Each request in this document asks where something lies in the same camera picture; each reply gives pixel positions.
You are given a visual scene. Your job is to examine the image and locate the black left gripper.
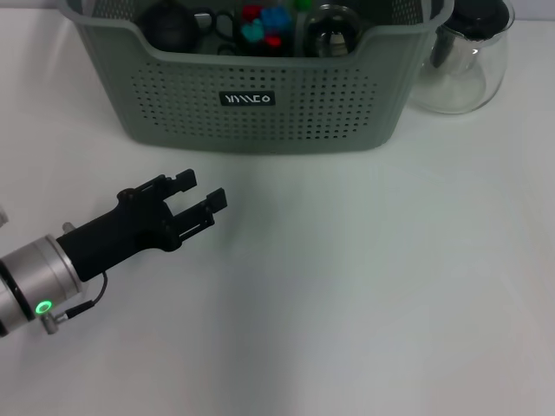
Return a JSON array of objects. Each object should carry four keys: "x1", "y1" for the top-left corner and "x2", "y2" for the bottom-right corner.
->
[{"x1": 55, "y1": 168, "x2": 229, "y2": 283}]

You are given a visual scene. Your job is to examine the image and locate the teal square toy plate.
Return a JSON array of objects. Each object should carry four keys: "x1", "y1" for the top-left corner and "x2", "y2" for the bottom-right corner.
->
[{"x1": 240, "y1": 23, "x2": 266, "y2": 44}]

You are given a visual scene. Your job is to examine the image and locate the blue square toy plate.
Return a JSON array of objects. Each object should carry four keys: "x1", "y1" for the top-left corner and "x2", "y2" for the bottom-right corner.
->
[{"x1": 258, "y1": 4, "x2": 291, "y2": 31}]

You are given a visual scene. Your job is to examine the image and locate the grey-green perforated storage bin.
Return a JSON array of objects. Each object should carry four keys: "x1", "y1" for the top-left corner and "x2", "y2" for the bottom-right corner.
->
[{"x1": 64, "y1": 0, "x2": 454, "y2": 155}]

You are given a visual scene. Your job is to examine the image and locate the dark clay teapot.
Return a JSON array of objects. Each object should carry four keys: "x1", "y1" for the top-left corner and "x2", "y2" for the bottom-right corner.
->
[{"x1": 139, "y1": 0, "x2": 203, "y2": 53}]

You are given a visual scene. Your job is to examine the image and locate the glass carafe with black lid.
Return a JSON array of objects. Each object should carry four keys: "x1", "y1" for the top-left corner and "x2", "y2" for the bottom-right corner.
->
[{"x1": 407, "y1": 0, "x2": 515, "y2": 114}]

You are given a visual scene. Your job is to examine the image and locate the thin black left wrist cable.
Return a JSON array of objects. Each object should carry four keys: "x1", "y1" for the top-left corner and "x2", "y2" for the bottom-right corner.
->
[{"x1": 64, "y1": 271, "x2": 108, "y2": 317}]

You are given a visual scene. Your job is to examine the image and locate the silver left cable plug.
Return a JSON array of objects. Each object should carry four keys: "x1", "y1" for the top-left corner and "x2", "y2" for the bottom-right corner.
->
[{"x1": 41, "y1": 311, "x2": 67, "y2": 335}]

